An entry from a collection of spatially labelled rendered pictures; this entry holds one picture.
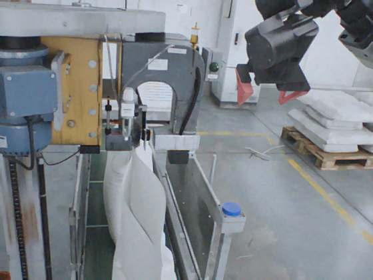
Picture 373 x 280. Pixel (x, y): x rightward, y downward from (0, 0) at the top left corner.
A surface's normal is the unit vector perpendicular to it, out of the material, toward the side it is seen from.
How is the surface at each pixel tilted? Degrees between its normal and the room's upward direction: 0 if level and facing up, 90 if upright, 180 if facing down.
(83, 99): 90
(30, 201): 90
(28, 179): 90
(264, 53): 106
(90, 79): 90
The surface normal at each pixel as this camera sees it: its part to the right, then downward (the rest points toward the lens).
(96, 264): 0.11, -0.91
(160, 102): 0.21, 0.43
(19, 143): 0.41, 0.43
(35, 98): 0.60, 0.39
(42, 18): 0.77, 0.34
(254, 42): -0.77, 0.43
